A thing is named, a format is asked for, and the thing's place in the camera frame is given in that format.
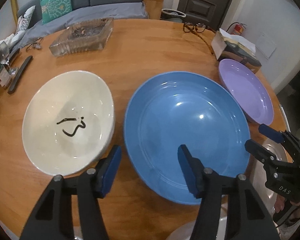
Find blue ceramic plate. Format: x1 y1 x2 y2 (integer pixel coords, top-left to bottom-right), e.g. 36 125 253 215
123 72 250 205

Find purple ceramic plate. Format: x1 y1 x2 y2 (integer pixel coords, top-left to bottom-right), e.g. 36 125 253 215
218 59 274 125

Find cream ceramic bowl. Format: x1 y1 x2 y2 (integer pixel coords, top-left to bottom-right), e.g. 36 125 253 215
21 70 115 176

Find tissue box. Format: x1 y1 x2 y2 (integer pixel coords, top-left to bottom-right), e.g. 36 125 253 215
211 28 262 73

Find red fire extinguisher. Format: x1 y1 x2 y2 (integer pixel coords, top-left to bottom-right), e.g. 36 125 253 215
226 22 247 36

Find tortoiseshell eyeglasses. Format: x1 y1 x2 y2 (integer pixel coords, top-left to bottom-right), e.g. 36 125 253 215
183 22 214 55

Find dark brown door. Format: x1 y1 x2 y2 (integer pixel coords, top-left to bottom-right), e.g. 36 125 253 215
177 0 232 30

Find black remote control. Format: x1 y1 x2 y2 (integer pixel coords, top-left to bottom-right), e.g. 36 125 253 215
7 55 33 94

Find grey trash bin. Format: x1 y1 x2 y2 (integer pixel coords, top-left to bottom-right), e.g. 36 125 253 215
160 8 187 23

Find wine glass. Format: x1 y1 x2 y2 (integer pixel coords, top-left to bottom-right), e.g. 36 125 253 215
0 41 18 77

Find glass ashtray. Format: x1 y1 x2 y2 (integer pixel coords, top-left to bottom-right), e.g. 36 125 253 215
49 17 114 57

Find white patterned cushion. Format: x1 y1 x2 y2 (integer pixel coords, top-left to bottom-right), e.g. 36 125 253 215
15 5 36 34

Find teal patterned cushion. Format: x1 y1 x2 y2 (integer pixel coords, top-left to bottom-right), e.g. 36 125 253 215
40 0 72 24

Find key ring with keys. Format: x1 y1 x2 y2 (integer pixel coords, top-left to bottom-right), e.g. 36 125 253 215
25 37 44 52

